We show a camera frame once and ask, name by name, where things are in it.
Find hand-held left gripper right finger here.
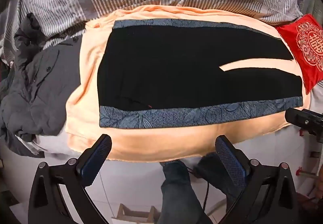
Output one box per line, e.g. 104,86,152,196
215,135,301,224

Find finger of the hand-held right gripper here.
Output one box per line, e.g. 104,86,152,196
285,107,323,143

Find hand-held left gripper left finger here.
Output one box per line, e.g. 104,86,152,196
28,134,113,224

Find black pants blue patterned stripes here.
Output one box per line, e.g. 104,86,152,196
97,18,303,129

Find person's right leg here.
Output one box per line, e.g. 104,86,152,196
194,153,244,214

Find peach blanket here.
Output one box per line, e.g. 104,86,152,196
65,5,311,162

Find red embroidered cushion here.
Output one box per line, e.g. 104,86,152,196
275,14,323,95

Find wooden stool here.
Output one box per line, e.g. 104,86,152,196
117,202,162,224

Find dark grey button shirt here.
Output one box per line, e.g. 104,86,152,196
0,13,86,156

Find black cable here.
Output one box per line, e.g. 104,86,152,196
187,166,210,214

